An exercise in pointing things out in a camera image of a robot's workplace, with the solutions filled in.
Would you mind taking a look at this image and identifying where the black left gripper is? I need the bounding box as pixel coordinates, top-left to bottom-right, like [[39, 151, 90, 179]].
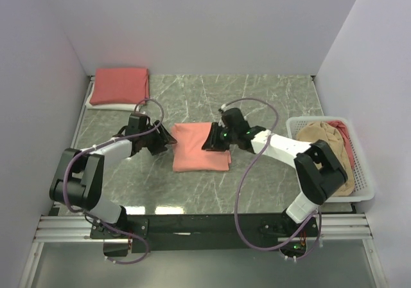
[[140, 120, 177, 156]]

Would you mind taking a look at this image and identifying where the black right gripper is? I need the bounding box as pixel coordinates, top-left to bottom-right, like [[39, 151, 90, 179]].
[[202, 121, 238, 152]]

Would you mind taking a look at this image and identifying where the salmon pink t-shirt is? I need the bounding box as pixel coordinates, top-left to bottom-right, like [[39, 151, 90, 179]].
[[171, 122, 231, 172]]

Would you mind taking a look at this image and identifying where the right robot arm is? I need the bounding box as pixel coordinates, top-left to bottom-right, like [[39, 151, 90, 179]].
[[202, 107, 348, 236]]

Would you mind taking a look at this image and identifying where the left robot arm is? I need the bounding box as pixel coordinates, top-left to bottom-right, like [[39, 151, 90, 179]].
[[49, 112, 177, 238]]

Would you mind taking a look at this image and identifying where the folded white t-shirt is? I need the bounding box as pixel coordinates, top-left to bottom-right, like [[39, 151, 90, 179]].
[[85, 76, 140, 112]]

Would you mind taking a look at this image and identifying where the folded red t-shirt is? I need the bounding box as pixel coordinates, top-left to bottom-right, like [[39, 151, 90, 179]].
[[89, 67, 149, 106]]

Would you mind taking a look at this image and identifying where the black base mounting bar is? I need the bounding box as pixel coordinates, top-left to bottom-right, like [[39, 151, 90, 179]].
[[89, 213, 320, 257]]

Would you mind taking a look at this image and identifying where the beige t-shirt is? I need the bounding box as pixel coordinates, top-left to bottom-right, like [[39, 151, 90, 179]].
[[296, 121, 354, 197]]

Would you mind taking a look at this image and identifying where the dark pink t-shirt in basket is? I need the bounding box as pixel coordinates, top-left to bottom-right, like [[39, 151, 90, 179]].
[[328, 120, 355, 168]]

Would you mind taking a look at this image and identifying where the white plastic laundry basket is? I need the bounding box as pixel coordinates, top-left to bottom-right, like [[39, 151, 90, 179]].
[[286, 116, 375, 203]]

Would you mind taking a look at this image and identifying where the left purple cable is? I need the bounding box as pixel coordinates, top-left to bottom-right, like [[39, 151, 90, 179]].
[[64, 97, 165, 266]]

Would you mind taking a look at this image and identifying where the aluminium frame rail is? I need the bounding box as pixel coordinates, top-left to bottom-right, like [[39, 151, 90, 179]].
[[33, 214, 373, 243]]

